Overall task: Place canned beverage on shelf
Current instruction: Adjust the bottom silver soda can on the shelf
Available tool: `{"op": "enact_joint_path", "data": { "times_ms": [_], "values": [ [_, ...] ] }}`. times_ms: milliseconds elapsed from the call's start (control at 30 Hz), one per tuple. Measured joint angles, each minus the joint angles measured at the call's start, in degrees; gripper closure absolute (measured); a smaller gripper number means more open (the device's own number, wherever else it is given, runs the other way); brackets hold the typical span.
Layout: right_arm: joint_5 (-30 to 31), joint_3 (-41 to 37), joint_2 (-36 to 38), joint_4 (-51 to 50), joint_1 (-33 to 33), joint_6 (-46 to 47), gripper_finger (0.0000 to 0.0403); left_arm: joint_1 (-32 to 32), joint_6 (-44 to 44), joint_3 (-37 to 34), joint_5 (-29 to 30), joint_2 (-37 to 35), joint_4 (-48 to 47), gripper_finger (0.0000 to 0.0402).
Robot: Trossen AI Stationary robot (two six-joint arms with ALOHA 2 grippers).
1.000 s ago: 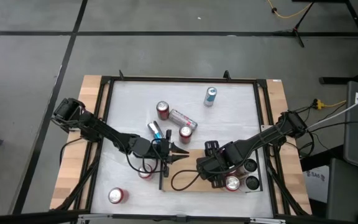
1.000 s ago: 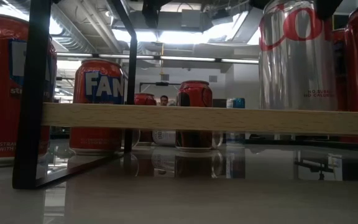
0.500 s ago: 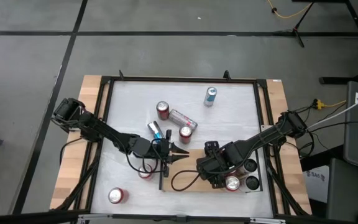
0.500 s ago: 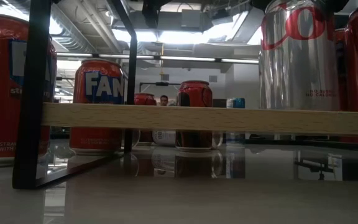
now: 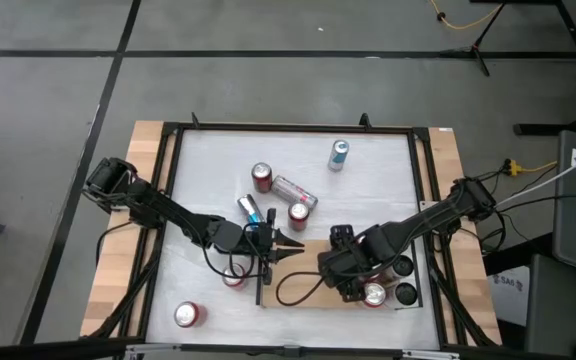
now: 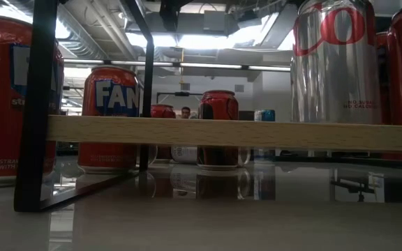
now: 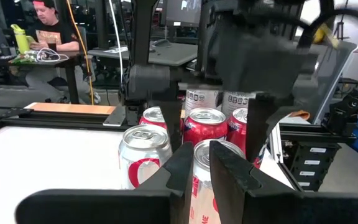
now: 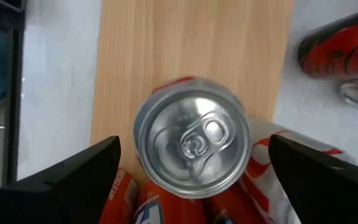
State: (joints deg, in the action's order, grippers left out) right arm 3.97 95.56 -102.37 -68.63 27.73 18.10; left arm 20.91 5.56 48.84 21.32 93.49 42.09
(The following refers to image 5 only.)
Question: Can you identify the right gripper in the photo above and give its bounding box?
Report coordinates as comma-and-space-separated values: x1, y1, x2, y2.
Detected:
317, 225, 372, 303

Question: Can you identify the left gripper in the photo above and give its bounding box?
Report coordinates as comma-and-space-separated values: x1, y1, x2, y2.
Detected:
227, 209, 305, 285

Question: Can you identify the red Coca-Cola Star Wars can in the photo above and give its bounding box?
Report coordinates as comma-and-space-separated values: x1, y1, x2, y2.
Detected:
250, 161, 274, 194
287, 201, 311, 233

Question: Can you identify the blue and silver slim can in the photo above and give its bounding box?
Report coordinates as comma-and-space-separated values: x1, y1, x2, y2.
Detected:
237, 193, 266, 227

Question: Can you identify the blue silver Red Bull can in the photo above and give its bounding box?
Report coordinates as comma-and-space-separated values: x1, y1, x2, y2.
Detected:
327, 139, 351, 173

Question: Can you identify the white paper sign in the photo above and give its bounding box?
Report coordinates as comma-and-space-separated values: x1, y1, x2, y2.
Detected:
487, 264, 532, 327

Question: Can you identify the black stand base bar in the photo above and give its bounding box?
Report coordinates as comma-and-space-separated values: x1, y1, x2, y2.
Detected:
512, 97, 576, 137

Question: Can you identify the black tripod stand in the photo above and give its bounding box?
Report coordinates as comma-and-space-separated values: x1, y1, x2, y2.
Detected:
440, 0, 509, 77

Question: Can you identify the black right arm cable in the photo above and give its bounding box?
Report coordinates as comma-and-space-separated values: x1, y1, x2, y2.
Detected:
275, 272, 330, 307

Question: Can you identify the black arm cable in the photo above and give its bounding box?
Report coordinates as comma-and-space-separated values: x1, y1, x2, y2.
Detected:
275, 272, 330, 307
202, 239, 269, 281

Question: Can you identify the black metal shelf frame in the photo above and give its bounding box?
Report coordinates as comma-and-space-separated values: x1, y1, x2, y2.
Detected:
255, 238, 425, 311

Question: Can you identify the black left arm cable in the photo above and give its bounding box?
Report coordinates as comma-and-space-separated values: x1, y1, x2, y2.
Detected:
202, 239, 269, 281

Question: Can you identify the black table frame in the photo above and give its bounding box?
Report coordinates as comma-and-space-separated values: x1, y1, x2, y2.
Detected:
137, 112, 452, 359

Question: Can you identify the yellow floor cable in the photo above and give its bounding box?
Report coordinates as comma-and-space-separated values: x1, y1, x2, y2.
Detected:
427, 0, 504, 31

